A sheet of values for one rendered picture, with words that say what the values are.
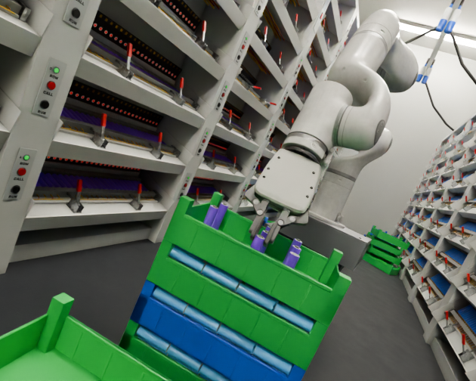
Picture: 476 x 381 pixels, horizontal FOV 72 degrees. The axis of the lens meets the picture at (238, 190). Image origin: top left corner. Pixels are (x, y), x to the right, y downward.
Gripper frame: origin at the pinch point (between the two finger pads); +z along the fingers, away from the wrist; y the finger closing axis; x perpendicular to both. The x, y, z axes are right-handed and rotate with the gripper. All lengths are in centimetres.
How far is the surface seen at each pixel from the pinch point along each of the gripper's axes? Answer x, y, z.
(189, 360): -6.9, 2.0, 24.6
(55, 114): -5, 54, -4
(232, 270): 1.6, 1.6, 8.3
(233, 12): -30, 47, -73
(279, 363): -3.5, -11.5, 17.3
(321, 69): -150, 29, -168
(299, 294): 2.2, -9.5, 6.8
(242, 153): -122, 43, -65
